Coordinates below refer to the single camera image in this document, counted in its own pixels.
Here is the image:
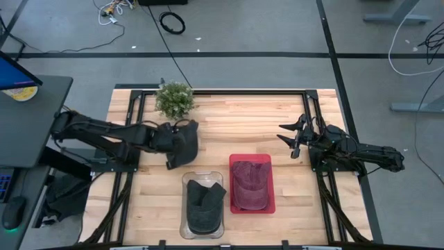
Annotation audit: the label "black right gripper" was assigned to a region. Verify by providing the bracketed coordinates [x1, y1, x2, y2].
[276, 113, 322, 159]

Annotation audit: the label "black cap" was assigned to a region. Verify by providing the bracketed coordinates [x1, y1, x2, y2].
[165, 119, 199, 170]

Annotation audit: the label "maroon cap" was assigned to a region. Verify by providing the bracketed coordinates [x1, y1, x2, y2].
[231, 160, 272, 211]

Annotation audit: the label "dark grey cap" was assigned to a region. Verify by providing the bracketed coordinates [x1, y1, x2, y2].
[186, 179, 227, 234]

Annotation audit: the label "small green potted plant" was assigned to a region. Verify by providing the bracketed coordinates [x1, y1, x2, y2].
[154, 80, 196, 121]

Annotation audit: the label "red plastic bin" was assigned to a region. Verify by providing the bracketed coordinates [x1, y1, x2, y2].
[228, 153, 277, 215]

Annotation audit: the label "clear plastic bin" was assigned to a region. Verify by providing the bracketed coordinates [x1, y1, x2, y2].
[179, 170, 225, 240]

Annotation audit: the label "black bag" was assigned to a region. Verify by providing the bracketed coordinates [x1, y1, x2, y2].
[44, 173, 92, 223]

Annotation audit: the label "grey desk foot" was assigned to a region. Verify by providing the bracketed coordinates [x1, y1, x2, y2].
[391, 93, 444, 114]
[363, 0, 433, 25]

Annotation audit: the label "black office desk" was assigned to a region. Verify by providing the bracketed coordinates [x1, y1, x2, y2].
[0, 74, 74, 169]

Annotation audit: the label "round yellow container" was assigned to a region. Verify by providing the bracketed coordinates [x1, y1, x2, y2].
[1, 85, 38, 102]

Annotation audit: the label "computer monitor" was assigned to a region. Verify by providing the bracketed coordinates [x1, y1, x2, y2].
[0, 51, 43, 91]

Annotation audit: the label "black computer mouse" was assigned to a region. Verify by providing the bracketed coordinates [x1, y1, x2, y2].
[1, 196, 27, 231]

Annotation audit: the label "black keyboard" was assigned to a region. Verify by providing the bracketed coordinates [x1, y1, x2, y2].
[0, 173, 13, 204]

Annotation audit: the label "black metal table frame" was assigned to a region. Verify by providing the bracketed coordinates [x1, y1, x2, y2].
[79, 89, 382, 244]

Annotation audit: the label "coiled black cable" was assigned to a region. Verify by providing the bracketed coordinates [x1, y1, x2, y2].
[158, 11, 187, 35]

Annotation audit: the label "long white cable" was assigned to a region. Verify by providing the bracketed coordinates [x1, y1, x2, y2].
[387, 6, 444, 76]

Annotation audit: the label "white cable bundle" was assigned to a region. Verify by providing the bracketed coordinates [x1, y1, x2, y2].
[92, 0, 135, 26]

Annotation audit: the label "tangled black cables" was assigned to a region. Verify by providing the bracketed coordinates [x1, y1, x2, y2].
[418, 20, 444, 65]

